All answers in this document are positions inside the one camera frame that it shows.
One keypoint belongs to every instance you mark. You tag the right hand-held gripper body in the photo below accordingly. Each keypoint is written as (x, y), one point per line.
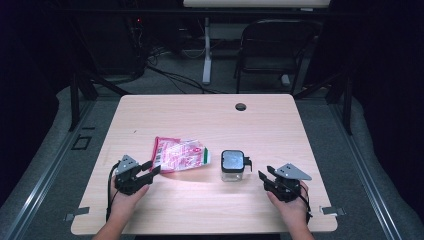
(285, 188)

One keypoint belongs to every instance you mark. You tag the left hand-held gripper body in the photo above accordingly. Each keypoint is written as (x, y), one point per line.
(128, 181)

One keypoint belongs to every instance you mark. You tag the pink and white plastic bag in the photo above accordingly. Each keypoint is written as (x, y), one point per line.
(180, 155)

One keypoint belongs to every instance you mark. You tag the clear jar with black lid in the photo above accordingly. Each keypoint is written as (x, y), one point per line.
(231, 160)

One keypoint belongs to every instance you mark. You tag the person's left hand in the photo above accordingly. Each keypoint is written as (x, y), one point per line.
(125, 205)

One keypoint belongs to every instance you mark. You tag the person's right hand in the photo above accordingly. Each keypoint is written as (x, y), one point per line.
(295, 211)

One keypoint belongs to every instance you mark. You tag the black metal stand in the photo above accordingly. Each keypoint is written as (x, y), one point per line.
(74, 100)
(347, 106)

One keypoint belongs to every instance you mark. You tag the white desk leg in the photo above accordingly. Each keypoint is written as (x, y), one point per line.
(207, 60)

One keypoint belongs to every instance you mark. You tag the dark computer tower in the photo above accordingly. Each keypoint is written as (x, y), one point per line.
(113, 46)

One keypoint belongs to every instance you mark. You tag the black folding chair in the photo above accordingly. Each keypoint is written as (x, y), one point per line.
(276, 33)

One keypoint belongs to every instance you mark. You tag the grey metal bracket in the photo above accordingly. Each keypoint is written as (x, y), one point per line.
(78, 212)
(331, 210)

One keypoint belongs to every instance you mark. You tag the aluminium floor rail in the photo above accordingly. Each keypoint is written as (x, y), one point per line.
(50, 176)
(366, 173)

